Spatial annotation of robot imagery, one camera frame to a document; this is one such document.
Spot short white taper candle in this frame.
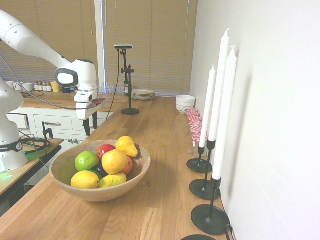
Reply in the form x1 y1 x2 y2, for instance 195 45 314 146
198 65 217 149

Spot yellow apple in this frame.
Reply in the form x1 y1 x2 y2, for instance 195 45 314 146
101 149 129 175

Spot grey robot arm cable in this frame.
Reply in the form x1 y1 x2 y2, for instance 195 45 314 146
0 54 101 111

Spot clear drinking glasses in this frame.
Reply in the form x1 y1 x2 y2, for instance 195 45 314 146
97 81 126 95

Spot medium white taper candle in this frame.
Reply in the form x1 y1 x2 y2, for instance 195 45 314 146
211 45 238 181

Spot yellow lemon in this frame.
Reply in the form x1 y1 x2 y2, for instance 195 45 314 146
70 170 101 190

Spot short black candle holder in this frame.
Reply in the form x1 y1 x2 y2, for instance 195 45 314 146
186 145 214 174

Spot yellow cup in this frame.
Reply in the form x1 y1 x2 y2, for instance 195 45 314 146
50 80 62 93

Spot stack of white plates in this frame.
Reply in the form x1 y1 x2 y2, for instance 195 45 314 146
130 88 157 101

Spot black table clamp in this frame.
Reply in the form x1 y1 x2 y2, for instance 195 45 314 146
41 120 54 140

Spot coiled black cables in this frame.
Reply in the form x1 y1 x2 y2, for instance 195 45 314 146
19 129 53 169

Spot orange peach fruit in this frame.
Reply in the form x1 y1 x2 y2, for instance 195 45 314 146
120 155 134 176

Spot tallest white taper candle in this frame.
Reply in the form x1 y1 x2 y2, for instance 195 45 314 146
207 27 231 143

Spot white bowl with pattern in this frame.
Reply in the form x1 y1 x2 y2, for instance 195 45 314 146
176 103 195 116

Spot black camera cable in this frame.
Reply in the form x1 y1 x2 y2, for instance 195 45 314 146
105 49 121 121

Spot plain white ceramic bowl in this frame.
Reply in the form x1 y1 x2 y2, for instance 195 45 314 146
175 94 196 107

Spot black wall cable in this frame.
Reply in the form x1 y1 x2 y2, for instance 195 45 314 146
225 223 235 240

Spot round wooden fruit bowl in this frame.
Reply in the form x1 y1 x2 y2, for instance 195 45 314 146
49 139 152 203

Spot yellow pear with dark stem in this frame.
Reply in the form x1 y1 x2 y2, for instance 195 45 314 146
115 135 142 159

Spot lemon front right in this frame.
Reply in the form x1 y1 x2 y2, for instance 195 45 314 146
97 172 128 189

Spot black camera stand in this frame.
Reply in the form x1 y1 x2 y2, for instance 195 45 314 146
119 48 141 116

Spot red apple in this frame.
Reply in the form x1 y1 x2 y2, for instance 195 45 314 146
96 144 117 160

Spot black candle holder base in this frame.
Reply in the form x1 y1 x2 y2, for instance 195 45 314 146
180 234 217 240

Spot green apple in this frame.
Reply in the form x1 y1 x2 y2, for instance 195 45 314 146
74 151 100 172

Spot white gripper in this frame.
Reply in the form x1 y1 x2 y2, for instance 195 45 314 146
74 90 99 137

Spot white drawer cabinet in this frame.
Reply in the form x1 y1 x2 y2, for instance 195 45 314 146
6 106 116 152

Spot wide tan window blind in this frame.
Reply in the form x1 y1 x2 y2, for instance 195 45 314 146
101 0 199 98

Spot wooden robot mounting table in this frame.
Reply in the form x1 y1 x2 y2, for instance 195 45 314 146
0 137 65 218

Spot dark green fruit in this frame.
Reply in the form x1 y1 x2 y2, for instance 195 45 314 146
87 162 109 180

